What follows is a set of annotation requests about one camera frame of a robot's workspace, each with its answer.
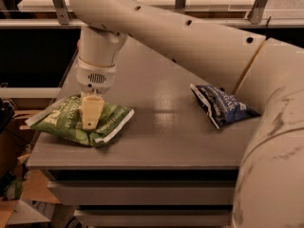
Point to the grey drawer cabinet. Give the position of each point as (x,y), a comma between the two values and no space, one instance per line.
(167,167)

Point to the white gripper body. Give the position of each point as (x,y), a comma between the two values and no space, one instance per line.
(95,77)

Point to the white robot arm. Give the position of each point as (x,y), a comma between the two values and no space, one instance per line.
(265,74)

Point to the metal shelf rack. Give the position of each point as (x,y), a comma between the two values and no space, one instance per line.
(277,13)

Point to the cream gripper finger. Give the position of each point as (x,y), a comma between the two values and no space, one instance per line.
(91,109)

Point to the cardboard box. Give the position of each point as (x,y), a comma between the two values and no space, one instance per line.
(24,194)

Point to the blue salt vinegar chip bag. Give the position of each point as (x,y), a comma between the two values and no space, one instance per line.
(221,108)

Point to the green jalapeno chip bag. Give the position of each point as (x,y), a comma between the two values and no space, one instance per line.
(64,119)

